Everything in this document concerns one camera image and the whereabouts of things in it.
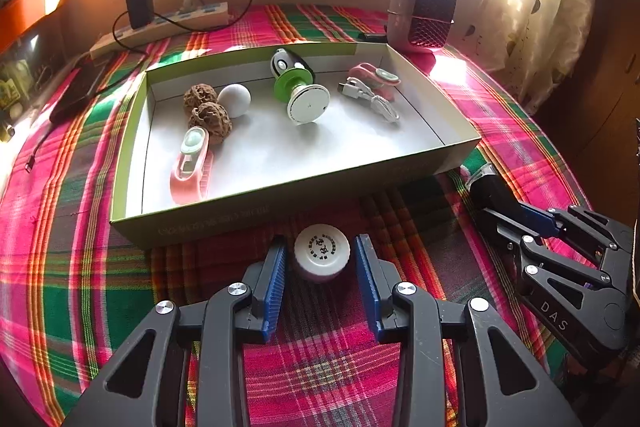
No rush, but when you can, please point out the pink green contact lens case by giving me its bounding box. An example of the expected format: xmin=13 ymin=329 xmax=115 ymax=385
xmin=169 ymin=126 xmax=214 ymax=205

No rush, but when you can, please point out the green white spool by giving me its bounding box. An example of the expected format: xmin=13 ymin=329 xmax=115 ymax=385
xmin=273 ymin=68 xmax=331 ymax=124

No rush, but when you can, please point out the cream spotted curtain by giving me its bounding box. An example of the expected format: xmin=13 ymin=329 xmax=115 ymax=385
xmin=449 ymin=0 xmax=609 ymax=113

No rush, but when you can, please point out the pink clip with white button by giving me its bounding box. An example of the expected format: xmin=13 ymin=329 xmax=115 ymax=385
xmin=348 ymin=63 xmax=401 ymax=102

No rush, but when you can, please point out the orange planter box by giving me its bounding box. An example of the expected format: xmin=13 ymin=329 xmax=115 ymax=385
xmin=0 ymin=0 xmax=61 ymax=53

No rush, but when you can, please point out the black smartphone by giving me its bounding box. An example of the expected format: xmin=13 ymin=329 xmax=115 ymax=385
xmin=49 ymin=55 xmax=111 ymax=126

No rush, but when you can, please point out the white power strip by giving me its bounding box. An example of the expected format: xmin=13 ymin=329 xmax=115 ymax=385
xmin=89 ymin=2 xmax=229 ymax=58

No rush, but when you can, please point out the black device with white buttons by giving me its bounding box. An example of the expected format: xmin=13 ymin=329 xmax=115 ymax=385
xmin=270 ymin=48 xmax=314 ymax=79

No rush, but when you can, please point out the black charging cable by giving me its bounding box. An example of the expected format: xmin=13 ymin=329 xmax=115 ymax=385
xmin=24 ymin=0 xmax=255 ymax=172

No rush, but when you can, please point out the green white cardboard box tray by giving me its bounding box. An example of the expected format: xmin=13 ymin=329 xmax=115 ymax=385
xmin=110 ymin=42 xmax=480 ymax=249

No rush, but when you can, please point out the plaid pink green blanket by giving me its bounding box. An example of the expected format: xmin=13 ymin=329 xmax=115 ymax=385
xmin=1 ymin=54 xmax=586 ymax=426

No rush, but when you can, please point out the black charger adapter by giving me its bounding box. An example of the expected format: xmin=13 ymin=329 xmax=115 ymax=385
xmin=126 ymin=0 xmax=154 ymax=29

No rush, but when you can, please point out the small grey space heater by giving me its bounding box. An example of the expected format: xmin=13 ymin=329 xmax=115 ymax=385
xmin=386 ymin=0 xmax=457 ymax=53

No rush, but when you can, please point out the white round jar lid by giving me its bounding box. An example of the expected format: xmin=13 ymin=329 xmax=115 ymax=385
xmin=294 ymin=223 xmax=350 ymax=283

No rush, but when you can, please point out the brown walnut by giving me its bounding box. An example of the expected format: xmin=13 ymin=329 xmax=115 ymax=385
xmin=189 ymin=102 xmax=232 ymax=145
xmin=182 ymin=83 xmax=218 ymax=115

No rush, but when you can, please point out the white round ball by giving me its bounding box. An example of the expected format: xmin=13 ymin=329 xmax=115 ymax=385
xmin=218 ymin=83 xmax=252 ymax=119

